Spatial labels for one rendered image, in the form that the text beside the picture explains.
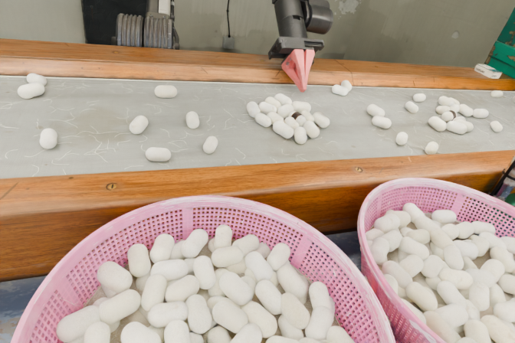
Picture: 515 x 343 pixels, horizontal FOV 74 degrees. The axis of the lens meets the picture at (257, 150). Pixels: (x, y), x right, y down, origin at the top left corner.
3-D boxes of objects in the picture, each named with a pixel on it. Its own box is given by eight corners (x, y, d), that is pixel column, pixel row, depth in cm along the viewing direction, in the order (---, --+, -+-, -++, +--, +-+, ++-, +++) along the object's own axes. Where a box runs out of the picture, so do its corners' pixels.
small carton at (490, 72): (473, 70, 101) (477, 63, 100) (481, 70, 102) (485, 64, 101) (490, 78, 96) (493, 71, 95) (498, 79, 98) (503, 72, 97)
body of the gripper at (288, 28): (326, 47, 69) (319, 16, 71) (280, 44, 66) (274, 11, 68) (311, 63, 75) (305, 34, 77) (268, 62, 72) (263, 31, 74)
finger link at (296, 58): (332, 83, 67) (323, 41, 70) (300, 83, 65) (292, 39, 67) (316, 98, 73) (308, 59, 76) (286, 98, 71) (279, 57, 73)
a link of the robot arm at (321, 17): (269, -19, 77) (290, -41, 69) (311, -9, 82) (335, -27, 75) (271, 33, 76) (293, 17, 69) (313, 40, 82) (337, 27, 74)
